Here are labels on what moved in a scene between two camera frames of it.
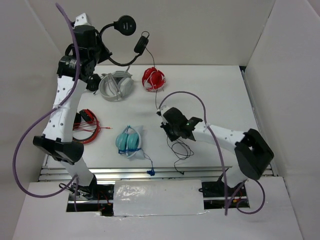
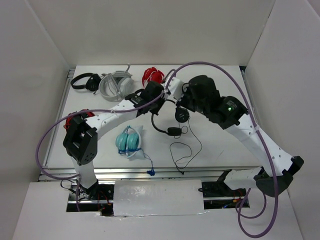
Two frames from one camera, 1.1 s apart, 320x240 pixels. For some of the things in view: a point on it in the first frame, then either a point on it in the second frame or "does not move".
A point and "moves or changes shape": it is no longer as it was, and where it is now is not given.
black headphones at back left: (93, 82) does not move
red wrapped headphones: (153, 80) does not move
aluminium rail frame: (58, 173) does not move
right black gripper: (172, 137) -> (182, 101)
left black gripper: (106, 52) -> (162, 100)
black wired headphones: (125, 25) moves or changes shape
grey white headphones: (114, 86) does not move
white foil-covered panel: (160, 197) does not move
